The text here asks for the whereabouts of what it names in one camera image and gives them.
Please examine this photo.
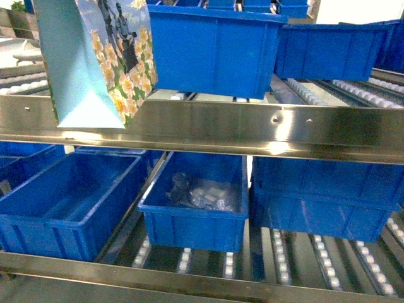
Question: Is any flower gift bag with figures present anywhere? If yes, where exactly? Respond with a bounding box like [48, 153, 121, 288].
[33, 1, 158, 129]

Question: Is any blue bin with packaged parts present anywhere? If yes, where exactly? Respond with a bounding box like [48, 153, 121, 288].
[138, 151, 249, 253]

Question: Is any large blue bin behind tray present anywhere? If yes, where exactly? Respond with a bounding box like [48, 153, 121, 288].
[148, 5, 288, 98]

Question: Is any empty blue bin lower left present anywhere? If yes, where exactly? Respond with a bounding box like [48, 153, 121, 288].
[1, 153, 148, 261]

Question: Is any stacked blue bins lower right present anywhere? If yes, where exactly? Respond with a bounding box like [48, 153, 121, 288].
[250, 157, 403, 242]

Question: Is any blue bin on left rollers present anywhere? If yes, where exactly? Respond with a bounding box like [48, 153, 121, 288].
[274, 24, 388, 81]

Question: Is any steel shelf front rail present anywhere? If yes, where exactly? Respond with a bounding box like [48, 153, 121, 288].
[1, 96, 403, 164]

